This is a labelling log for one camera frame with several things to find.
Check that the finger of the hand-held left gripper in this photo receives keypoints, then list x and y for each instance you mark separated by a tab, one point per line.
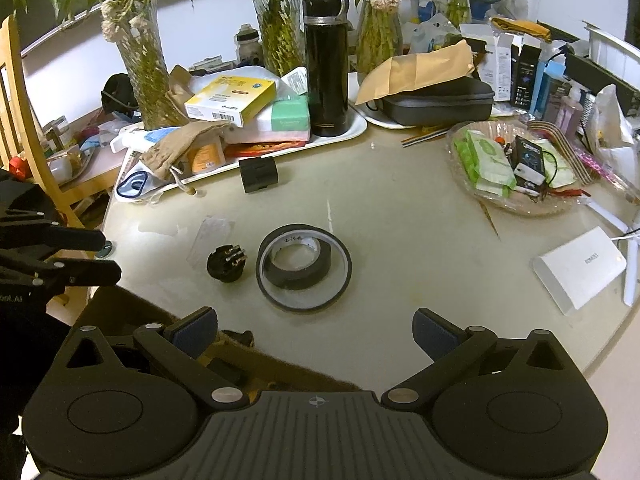
95	272
75	239

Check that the thick black tape roll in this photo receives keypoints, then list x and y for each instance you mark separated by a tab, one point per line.
300	275

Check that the chopsticks bundle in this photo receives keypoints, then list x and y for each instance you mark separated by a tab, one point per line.
425	137

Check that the wooden chair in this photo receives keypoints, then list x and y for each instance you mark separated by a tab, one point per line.
30	125

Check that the black plug adapter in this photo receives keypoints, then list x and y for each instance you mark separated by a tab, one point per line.
226	265

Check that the black carton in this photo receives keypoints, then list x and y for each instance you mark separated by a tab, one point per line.
527	75

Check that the white carton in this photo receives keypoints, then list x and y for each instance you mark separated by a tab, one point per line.
500	67

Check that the red flat packet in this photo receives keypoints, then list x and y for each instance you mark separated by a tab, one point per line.
265	147

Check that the yellow medicine box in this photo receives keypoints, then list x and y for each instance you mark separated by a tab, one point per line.
230	100

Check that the glass vase with dried flowers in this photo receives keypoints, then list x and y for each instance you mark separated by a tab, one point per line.
145	75

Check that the blue carton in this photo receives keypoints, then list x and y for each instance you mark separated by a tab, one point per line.
547	87

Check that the black fabric item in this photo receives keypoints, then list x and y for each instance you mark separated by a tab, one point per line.
117	92

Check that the small dark-capped bottle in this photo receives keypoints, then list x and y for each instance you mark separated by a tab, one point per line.
248	45

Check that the small black box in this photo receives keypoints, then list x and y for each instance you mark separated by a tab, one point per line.
527	160

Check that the orange bottle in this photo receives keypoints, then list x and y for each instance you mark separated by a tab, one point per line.
207	156

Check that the small black cylinder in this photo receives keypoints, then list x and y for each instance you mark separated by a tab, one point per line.
259	174

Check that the brown cloth pouch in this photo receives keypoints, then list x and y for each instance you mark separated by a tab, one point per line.
175	147

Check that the blue white pouch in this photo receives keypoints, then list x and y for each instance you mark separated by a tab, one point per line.
131	184

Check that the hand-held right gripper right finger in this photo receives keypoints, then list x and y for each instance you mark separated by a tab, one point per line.
431	332

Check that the white gimbal tripod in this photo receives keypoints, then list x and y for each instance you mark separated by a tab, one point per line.
631	270

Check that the white power bank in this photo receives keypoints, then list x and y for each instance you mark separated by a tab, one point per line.
580	270

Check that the brown paper envelope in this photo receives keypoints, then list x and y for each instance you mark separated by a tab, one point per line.
415	72

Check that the white tray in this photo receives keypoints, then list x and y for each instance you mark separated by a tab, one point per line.
350	132

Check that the white plate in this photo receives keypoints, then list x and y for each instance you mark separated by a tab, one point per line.
500	112

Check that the black hard case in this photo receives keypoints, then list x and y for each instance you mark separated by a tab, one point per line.
435	105

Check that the pink bottle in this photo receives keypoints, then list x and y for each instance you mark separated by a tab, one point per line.
567	112

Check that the clear phone case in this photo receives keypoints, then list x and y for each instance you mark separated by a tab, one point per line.
212	240

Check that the white plastic container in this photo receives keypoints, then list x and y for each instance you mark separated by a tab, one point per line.
615	50

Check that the clear glass dish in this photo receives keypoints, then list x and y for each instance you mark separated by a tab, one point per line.
520	205

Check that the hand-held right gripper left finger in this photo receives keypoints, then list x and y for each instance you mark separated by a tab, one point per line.
196	332

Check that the white plastic bag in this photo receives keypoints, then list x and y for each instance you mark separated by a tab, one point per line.
612	120

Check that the tall glass vase with bamboo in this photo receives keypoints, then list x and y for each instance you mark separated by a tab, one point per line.
275	25

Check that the black thermos bottle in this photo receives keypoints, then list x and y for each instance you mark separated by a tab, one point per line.
326	70

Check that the brown cardboard box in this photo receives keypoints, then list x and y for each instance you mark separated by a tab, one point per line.
280	367

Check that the green tissue pack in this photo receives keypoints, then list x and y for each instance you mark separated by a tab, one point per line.
287	115

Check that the green wipes packet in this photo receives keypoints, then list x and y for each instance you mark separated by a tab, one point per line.
487	160
560	167

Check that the white blue-print tube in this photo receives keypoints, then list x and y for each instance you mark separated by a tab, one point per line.
145	139

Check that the round glass vase with stems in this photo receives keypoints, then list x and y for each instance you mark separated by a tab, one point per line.
380	40

